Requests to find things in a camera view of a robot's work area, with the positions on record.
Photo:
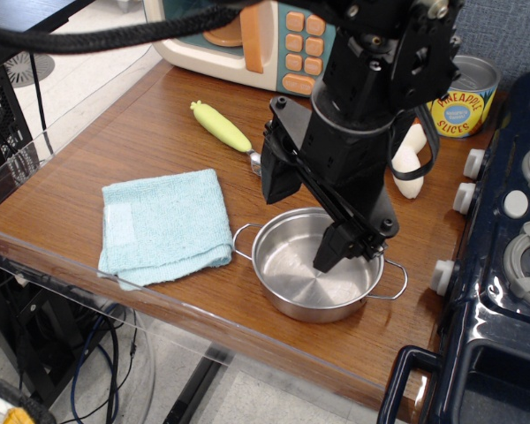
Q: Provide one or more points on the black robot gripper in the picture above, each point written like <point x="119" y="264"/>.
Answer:
<point x="338" y="150"/>

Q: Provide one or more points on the plush white brown mushroom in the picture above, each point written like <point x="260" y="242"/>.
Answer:
<point x="406" y="160"/>

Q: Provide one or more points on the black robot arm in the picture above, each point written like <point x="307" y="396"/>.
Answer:
<point x="388" y="61"/>

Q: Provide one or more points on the light blue folded napkin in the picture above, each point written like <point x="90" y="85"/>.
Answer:
<point x="161" y="229"/>

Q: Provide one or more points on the small steel pot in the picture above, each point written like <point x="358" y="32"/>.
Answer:
<point x="284" y="256"/>

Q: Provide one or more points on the toy microwave cream teal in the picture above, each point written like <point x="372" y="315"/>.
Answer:
<point x="271" y="46"/>

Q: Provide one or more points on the clear acrylic table guard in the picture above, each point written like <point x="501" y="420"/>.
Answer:
<point x="53" y="224"/>

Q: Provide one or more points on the pineapple slices can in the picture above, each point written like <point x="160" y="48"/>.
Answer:
<point x="465" y="110"/>

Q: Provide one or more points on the dark blue toy stove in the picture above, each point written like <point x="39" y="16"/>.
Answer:
<point x="481" y="370"/>

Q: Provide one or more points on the black desk at left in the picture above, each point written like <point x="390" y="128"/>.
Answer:
<point x="21" y="16"/>

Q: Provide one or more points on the spoon with green handle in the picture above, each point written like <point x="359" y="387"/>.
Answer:
<point x="226" y="132"/>

